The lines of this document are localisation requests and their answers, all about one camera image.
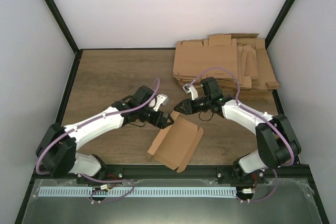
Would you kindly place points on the grey metal front plate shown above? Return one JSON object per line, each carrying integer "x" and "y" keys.
{"x": 276, "y": 201}

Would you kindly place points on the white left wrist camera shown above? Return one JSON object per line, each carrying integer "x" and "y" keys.
{"x": 160, "y": 100}

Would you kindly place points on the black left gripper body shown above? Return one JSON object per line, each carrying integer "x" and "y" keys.
{"x": 155, "y": 121}

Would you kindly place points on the stack of flat cardboard blanks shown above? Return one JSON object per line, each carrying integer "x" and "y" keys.
{"x": 235, "y": 60}

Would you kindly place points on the cardboard box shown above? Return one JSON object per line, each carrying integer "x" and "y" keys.
{"x": 175, "y": 145}

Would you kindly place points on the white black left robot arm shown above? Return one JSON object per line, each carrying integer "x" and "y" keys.
{"x": 58, "y": 151}

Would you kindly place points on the light blue slotted cable duct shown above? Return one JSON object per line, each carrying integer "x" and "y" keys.
{"x": 216, "y": 192}

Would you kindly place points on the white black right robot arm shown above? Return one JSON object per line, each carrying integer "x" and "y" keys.
{"x": 277, "y": 143}

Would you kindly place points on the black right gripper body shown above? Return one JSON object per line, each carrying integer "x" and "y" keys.
{"x": 201, "y": 108}

